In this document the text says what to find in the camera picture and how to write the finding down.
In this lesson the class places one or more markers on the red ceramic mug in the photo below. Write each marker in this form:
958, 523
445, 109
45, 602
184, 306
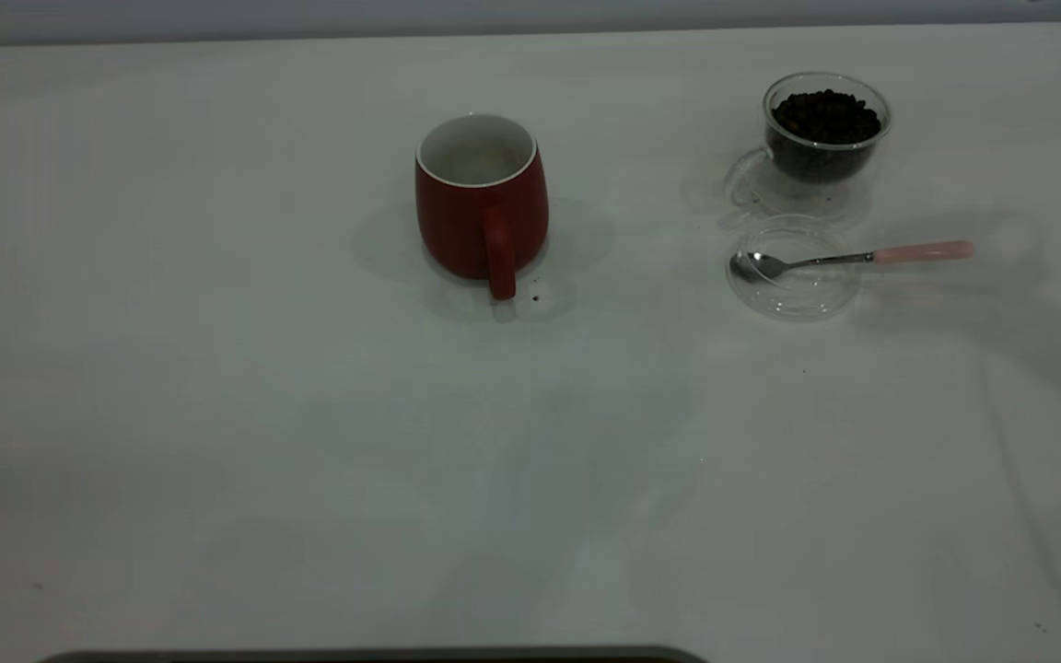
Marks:
457, 226

